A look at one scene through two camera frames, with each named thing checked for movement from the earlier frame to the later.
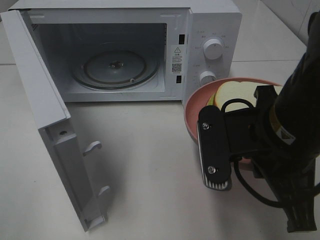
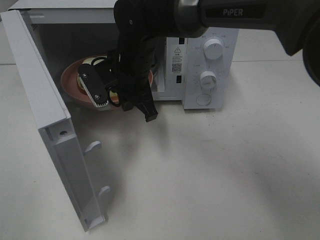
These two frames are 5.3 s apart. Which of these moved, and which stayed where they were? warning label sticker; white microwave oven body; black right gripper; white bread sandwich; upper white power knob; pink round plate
Moved: white bread sandwich; pink round plate; black right gripper
Stayed: white microwave oven body; upper white power knob; warning label sticker
